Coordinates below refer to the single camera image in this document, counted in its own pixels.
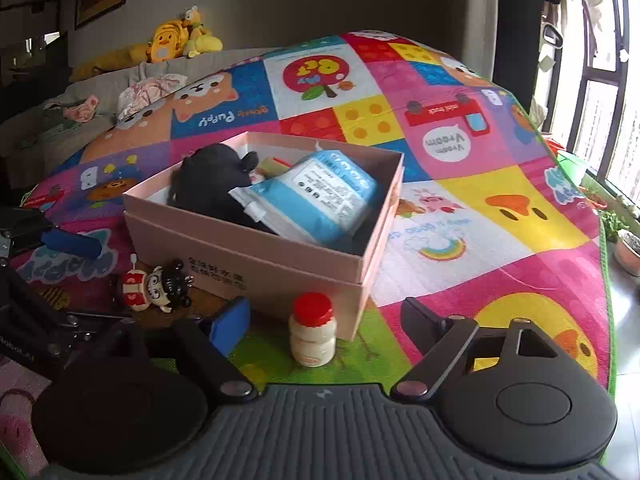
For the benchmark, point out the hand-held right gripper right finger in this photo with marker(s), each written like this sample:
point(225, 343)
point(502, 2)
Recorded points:
point(422, 320)

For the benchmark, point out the colourful printed play mat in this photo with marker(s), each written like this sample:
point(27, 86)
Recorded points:
point(500, 260)

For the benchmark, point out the yellow duck plush backpack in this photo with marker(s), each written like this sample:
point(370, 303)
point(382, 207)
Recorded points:
point(165, 45)

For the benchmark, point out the grey sofa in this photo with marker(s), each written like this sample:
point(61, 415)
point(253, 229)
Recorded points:
point(85, 130)

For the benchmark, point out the black haired toy figurine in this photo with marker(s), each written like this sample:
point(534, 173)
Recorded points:
point(150, 285)

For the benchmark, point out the red capped yogurt bottle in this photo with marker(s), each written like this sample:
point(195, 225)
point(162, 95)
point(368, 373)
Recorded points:
point(312, 340)

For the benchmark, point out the yellow duck plush toys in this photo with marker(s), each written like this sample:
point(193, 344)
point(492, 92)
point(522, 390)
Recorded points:
point(200, 42)

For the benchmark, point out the green plastic basin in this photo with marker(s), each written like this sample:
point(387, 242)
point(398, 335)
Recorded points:
point(572, 165)

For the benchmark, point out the potted plant in pale pot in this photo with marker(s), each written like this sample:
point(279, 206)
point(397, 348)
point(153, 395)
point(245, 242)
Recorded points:
point(629, 255)

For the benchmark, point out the hanging paper tag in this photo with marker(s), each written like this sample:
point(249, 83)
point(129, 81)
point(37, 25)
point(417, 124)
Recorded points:
point(546, 62)

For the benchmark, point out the pale green cloth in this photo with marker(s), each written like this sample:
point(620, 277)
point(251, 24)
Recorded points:
point(50, 127)

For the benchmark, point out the dark wooden cabinet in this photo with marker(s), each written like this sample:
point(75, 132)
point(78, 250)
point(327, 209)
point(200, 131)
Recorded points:
point(30, 45)

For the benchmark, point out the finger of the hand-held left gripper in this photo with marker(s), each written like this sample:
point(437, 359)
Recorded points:
point(95, 320)
point(72, 244)

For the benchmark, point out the white pink floral cloth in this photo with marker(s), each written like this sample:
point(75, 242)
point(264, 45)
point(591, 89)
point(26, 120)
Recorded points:
point(150, 90)

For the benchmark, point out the black plush toy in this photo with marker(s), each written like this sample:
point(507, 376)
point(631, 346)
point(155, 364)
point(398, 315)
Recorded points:
point(210, 180)

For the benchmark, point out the yellow pillow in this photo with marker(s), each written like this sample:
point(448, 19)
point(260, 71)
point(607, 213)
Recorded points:
point(110, 60)

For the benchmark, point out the pink cardboard box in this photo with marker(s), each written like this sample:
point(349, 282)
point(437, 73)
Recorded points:
point(250, 265)

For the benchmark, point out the small green potted plant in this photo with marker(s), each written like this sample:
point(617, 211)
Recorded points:
point(595, 195)

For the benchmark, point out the black window frame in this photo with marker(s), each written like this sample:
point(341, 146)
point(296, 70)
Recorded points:
point(597, 72)

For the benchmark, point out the small pink cloth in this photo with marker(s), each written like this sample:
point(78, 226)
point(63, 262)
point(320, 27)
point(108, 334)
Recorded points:
point(82, 110)

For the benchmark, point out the blue wet wipes packet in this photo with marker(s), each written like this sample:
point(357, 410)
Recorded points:
point(310, 205)

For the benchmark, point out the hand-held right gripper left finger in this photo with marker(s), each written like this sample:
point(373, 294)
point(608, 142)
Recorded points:
point(227, 325)

